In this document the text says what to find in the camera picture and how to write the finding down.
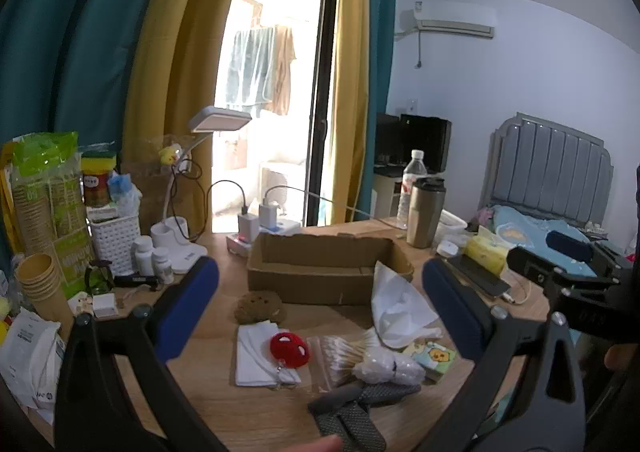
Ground white cabinet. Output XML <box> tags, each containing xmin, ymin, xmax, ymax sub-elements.
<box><xmin>370</xmin><ymin>167</ymin><xmax>406</xmax><ymax>223</ymax></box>

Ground grey padded headboard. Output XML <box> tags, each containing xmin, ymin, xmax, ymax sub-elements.
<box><xmin>477</xmin><ymin>112</ymin><xmax>615</xmax><ymax>233</ymax></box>

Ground small white plug adapter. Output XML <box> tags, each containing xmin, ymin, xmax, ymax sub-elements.
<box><xmin>75</xmin><ymin>293</ymin><xmax>118</xmax><ymax>319</ymax></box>

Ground white wet wipes pack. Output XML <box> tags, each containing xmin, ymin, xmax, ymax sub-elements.
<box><xmin>0</xmin><ymin>307</ymin><xmax>68</xmax><ymax>425</ymax></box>

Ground green paper cup package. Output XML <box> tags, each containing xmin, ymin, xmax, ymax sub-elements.
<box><xmin>2</xmin><ymin>131</ymin><xmax>96</xmax><ymax>298</ymax></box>

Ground cardboard box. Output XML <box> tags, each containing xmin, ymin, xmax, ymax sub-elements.
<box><xmin>246</xmin><ymin>231</ymin><xmax>415</xmax><ymax>307</ymax></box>

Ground outdoor air conditioner unit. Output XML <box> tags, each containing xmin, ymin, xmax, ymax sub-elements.
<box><xmin>257</xmin><ymin>159</ymin><xmax>306</xmax><ymax>223</ymax></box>

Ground black computer monitor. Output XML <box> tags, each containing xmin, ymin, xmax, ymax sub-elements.
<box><xmin>375</xmin><ymin>112</ymin><xmax>452</xmax><ymax>173</ymax></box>

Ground red spider plush keychain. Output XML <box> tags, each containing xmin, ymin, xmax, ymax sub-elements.
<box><xmin>269</xmin><ymin>331</ymin><xmax>311</xmax><ymax>390</ymax></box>

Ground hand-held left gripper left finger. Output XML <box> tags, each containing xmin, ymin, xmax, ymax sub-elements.
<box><xmin>54</xmin><ymin>256</ymin><xmax>231</xmax><ymax>452</ymax></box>

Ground large white pill bottle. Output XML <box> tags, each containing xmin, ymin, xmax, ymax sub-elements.
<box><xmin>131</xmin><ymin>235</ymin><xmax>157</xmax><ymax>277</ymax></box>

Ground small white pill bottle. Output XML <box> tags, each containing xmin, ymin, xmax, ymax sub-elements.
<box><xmin>152</xmin><ymin>247</ymin><xmax>175</xmax><ymax>284</ymax></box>

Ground bag of white cotton balls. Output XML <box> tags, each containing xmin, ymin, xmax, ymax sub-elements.
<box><xmin>351</xmin><ymin>349</ymin><xmax>426</xmax><ymax>385</ymax></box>

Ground stack of paper cups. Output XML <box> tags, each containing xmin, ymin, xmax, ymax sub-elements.
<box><xmin>14</xmin><ymin>253</ymin><xmax>76</xmax><ymax>338</ymax></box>

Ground bag of cotton swabs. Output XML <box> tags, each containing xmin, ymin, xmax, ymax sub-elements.
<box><xmin>306</xmin><ymin>327</ymin><xmax>386</xmax><ymax>393</ymax></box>

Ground blue printed blanket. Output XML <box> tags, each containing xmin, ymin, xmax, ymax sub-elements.
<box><xmin>487</xmin><ymin>205</ymin><xmax>601</xmax><ymax>278</ymax></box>

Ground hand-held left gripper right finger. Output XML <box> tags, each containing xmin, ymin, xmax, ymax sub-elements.
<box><xmin>421</xmin><ymin>258</ymin><xmax>586</xmax><ymax>452</ymax></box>

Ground person's left hand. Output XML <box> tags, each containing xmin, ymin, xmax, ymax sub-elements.
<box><xmin>287</xmin><ymin>434</ymin><xmax>345</xmax><ymax>452</ymax></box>

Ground white tissue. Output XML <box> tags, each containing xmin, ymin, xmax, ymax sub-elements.
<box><xmin>370</xmin><ymin>261</ymin><xmax>445</xmax><ymax>350</ymax></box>

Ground black door frame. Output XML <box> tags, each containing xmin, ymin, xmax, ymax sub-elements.
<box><xmin>302</xmin><ymin>0</ymin><xmax>343</xmax><ymax>228</ymax></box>

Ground white charging cable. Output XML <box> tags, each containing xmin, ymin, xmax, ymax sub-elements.
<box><xmin>264</xmin><ymin>185</ymin><xmax>371</xmax><ymax>220</ymax></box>

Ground white plastic basket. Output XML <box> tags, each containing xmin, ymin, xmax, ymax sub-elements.
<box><xmin>87</xmin><ymin>212</ymin><xmax>142</xmax><ymax>275</ymax></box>

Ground black rectangular device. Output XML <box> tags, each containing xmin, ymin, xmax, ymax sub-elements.
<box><xmin>114</xmin><ymin>272</ymin><xmax>160</xmax><ymax>289</ymax></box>

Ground white folded napkin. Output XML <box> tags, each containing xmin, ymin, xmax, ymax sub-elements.
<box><xmin>235</xmin><ymin>319</ymin><xmax>303</xmax><ymax>388</ymax></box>

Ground white charger with black cable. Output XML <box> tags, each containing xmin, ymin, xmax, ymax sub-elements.
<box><xmin>237</xmin><ymin>213</ymin><xmax>260</xmax><ymax>243</ymax></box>

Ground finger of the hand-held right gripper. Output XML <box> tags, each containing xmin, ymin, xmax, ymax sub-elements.
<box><xmin>506</xmin><ymin>246</ymin><xmax>601</xmax><ymax>290</ymax></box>
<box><xmin>546</xmin><ymin>231</ymin><xmax>633</xmax><ymax>279</ymax></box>

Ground person's right hand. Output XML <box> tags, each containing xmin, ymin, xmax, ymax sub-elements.
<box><xmin>604</xmin><ymin>342</ymin><xmax>640</xmax><ymax>373</ymax></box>

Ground jar with red label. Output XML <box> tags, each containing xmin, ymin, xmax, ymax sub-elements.
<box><xmin>82</xmin><ymin>173</ymin><xmax>112</xmax><ymax>207</ymax></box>

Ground grey knit glove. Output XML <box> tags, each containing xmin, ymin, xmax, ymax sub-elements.
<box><xmin>307</xmin><ymin>382</ymin><xmax>422</xmax><ymax>452</ymax></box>

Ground steel tumbler with black lid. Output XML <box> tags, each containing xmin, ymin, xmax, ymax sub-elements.
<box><xmin>406</xmin><ymin>176</ymin><xmax>446</xmax><ymax>249</ymax></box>

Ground white plastic container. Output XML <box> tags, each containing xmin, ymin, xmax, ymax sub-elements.
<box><xmin>435</xmin><ymin>209</ymin><xmax>468</xmax><ymax>245</ymax></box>

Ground duck print tissue packet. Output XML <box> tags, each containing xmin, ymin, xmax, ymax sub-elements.
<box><xmin>411</xmin><ymin>339</ymin><xmax>458</xmax><ymax>383</ymax></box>

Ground clear plastic water bottle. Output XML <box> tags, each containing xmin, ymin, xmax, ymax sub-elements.
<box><xmin>396</xmin><ymin>149</ymin><xmax>427</xmax><ymax>230</ymax></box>

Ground yellow tissue pack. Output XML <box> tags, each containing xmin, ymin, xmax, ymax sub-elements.
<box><xmin>465</xmin><ymin>227</ymin><xmax>516</xmax><ymax>273</ymax></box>

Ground white air conditioner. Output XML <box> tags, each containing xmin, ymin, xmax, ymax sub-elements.
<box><xmin>412</xmin><ymin>2</ymin><xmax>497</xmax><ymax>39</ymax></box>

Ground green glasses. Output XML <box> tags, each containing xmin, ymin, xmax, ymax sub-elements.
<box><xmin>84</xmin><ymin>259</ymin><xmax>115</xmax><ymax>295</ymax></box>

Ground hanging blue-green towel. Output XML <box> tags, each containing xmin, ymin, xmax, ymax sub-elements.
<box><xmin>225</xmin><ymin>27</ymin><xmax>277</xmax><ymax>118</ymax></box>

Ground blue plastic bag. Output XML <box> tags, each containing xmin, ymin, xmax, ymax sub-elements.
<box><xmin>107</xmin><ymin>172</ymin><xmax>143</xmax><ymax>218</ymax></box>

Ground yellow green sponge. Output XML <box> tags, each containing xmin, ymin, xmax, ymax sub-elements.
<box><xmin>81</xmin><ymin>151</ymin><xmax>119</xmax><ymax>176</ymax></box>

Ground hanging tan shirt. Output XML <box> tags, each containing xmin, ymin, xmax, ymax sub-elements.
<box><xmin>272</xmin><ymin>25</ymin><xmax>297</xmax><ymax>115</ymax></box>

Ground yellow curtain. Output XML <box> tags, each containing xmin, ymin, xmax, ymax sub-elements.
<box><xmin>327</xmin><ymin>0</ymin><xmax>373</xmax><ymax>228</ymax></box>
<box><xmin>122</xmin><ymin>0</ymin><xmax>253</xmax><ymax>233</ymax></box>

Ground black phone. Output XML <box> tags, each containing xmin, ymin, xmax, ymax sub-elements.
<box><xmin>445</xmin><ymin>255</ymin><xmax>512</xmax><ymax>300</ymax></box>

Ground white desk lamp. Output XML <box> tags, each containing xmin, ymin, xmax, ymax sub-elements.
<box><xmin>150</xmin><ymin>106</ymin><xmax>253</xmax><ymax>275</ymax></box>

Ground brown cookie plush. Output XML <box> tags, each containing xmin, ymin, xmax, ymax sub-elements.
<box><xmin>234</xmin><ymin>291</ymin><xmax>287</xmax><ymax>325</ymax></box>

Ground black charging cable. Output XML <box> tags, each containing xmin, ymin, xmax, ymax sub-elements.
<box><xmin>170</xmin><ymin>159</ymin><xmax>248</xmax><ymax>240</ymax></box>

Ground white power strip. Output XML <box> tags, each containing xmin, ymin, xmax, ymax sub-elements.
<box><xmin>226</xmin><ymin>219</ymin><xmax>302</xmax><ymax>258</ymax></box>

